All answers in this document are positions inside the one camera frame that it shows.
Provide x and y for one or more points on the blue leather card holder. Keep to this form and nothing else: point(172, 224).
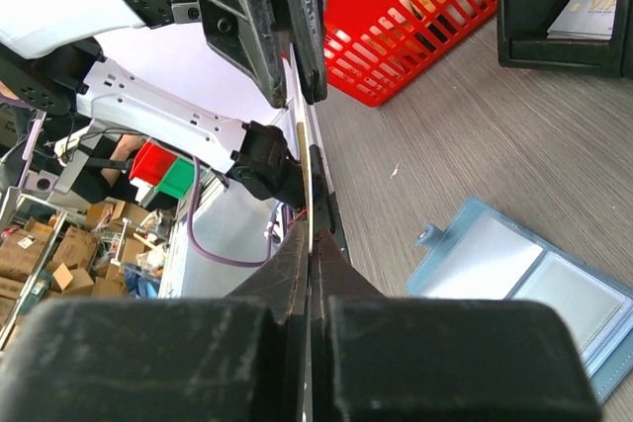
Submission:
point(483, 254)

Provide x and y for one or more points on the red plastic shopping basket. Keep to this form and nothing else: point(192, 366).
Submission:
point(374, 48)

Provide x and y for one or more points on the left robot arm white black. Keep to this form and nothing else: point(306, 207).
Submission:
point(51, 61)

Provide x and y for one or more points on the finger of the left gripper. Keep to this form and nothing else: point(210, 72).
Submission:
point(307, 29)
point(243, 33)

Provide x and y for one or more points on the white card in tray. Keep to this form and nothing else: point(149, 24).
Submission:
point(584, 19)

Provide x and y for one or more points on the gold card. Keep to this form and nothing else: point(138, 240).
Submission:
point(303, 139)

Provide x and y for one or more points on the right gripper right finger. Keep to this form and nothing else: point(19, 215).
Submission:
point(380, 358)

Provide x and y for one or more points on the black three-compartment organizer tray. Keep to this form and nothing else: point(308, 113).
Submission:
point(522, 40)

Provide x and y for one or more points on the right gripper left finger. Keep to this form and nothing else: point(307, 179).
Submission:
point(235, 358)

